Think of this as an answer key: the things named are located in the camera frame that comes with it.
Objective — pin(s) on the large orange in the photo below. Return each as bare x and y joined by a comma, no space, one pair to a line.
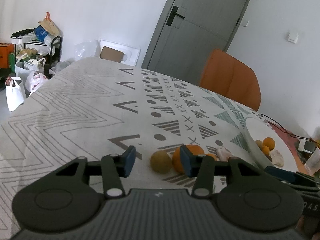
268,143
197,149

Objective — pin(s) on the peeled pomelo piece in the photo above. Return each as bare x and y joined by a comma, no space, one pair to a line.
277,157

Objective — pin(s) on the patterned white tablecloth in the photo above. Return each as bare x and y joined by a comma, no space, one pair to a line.
75,105

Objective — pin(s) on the orange box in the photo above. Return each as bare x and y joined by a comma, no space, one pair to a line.
5,55

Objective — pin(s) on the white bowl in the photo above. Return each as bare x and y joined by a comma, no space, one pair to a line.
260,130

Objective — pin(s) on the green box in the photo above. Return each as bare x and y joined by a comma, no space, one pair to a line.
12,61

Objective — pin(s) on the plain white plastic bag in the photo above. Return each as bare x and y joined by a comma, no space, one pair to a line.
15,95

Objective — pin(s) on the white power strip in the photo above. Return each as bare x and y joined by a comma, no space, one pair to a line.
306,146

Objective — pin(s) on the black storage rack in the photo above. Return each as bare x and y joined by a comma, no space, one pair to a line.
56,47

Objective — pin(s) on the white bag with groceries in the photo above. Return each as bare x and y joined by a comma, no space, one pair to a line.
27,67

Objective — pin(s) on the brown cardboard box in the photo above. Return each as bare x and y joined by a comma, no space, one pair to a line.
111,53

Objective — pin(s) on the orange chair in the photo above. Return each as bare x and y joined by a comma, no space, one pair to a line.
230,80

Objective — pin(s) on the brown kiwi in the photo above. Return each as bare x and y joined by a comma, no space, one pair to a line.
258,143
161,161

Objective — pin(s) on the translucent bag with blue print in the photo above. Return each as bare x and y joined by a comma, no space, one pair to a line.
61,67

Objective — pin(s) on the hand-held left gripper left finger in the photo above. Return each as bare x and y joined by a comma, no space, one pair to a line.
128,161

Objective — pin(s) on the black flat item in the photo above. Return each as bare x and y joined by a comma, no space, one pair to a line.
21,33

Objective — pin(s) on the blue packet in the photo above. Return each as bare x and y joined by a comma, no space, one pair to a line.
41,33

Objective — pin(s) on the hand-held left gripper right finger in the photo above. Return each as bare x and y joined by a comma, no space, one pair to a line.
186,162

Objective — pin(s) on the tan paper bag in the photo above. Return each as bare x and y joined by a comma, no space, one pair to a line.
50,25

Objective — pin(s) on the clear plastic bag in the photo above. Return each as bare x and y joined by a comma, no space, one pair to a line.
86,50

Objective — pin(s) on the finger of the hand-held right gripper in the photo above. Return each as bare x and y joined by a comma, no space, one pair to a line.
281,173

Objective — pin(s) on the white foam board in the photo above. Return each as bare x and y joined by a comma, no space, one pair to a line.
131,51

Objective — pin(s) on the clear plastic cup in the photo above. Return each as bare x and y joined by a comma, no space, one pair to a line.
313,162

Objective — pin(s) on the grey door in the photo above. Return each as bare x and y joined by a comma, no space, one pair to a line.
200,35

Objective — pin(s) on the white bag with red print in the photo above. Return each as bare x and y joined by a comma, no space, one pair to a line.
36,81

